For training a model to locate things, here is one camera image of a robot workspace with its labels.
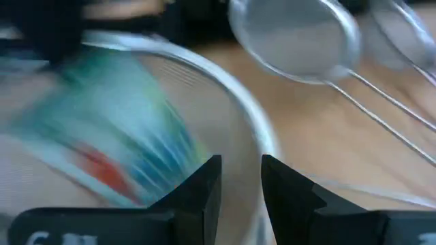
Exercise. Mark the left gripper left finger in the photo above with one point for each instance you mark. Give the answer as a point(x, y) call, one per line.
point(190, 211)

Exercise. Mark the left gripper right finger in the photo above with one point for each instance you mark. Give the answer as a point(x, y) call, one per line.
point(293, 211)

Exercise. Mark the large metal mesh strainer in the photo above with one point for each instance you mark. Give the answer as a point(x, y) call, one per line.
point(221, 143)

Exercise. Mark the green-rimmed white can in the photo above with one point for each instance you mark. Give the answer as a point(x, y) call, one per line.
point(112, 112)

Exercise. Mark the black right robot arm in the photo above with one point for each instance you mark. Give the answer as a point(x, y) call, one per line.
point(44, 30)

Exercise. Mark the medium metal mesh strainer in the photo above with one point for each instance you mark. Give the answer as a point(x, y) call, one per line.
point(293, 41)

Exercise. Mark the small metal mesh strainer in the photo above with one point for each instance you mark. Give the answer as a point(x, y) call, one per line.
point(408, 30)

